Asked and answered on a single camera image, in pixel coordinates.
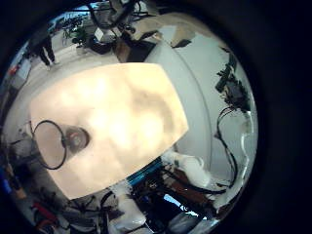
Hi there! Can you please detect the black cable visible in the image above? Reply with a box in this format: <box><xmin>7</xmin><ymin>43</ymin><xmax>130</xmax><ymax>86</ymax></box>
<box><xmin>214</xmin><ymin>105</ymin><xmax>240</xmax><ymax>189</ymax></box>
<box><xmin>86</xmin><ymin>0</ymin><xmax>147</xmax><ymax>30</ymax></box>

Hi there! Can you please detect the clear glass vase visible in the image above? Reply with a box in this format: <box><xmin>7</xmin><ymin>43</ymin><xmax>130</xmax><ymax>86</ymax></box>
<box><xmin>32</xmin><ymin>119</ymin><xmax>92</xmax><ymax>171</ymax></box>

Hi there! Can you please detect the person in dark clothes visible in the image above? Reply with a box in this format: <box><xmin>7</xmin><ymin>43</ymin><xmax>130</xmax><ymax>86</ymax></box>
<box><xmin>27</xmin><ymin>27</ymin><xmax>61</xmax><ymax>71</ymax></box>

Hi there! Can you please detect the teal aluminium frame bar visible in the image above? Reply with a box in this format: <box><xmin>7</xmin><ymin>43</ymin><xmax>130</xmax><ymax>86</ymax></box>
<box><xmin>126</xmin><ymin>157</ymin><xmax>164</xmax><ymax>186</ymax></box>

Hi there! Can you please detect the black device cluster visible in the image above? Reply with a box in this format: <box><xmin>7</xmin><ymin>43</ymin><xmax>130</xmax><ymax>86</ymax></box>
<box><xmin>214</xmin><ymin>48</ymin><xmax>252</xmax><ymax>113</ymax></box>

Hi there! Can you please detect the dark wooden crate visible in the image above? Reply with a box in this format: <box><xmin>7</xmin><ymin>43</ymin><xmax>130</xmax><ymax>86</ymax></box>
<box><xmin>111</xmin><ymin>32</ymin><xmax>157</xmax><ymax>62</ymax></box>

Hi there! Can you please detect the green potted plant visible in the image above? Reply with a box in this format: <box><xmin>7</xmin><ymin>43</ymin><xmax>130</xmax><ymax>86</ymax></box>
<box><xmin>71</xmin><ymin>25</ymin><xmax>91</xmax><ymax>48</ymax></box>

